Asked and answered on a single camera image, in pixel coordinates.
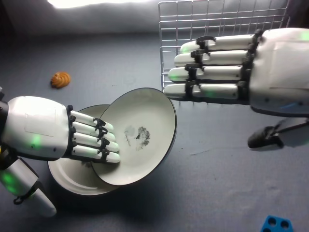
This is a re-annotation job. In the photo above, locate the blue pentagon block with holes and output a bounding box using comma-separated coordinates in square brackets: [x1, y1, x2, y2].
[260, 208, 294, 232]

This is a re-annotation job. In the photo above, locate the orange swirl cookie toy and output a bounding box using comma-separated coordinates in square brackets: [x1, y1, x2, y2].
[51, 71, 71, 89]

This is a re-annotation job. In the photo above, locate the silver wire dish rack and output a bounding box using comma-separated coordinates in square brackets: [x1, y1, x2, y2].
[158, 0, 290, 107]

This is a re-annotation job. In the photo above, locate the grey table cloth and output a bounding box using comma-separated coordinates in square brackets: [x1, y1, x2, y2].
[0, 0, 309, 232]

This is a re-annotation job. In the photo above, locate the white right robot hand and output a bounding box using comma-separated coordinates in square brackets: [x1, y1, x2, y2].
[164, 28, 309, 149]

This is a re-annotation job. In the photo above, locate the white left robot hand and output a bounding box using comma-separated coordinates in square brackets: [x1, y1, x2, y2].
[0, 96, 121, 217]

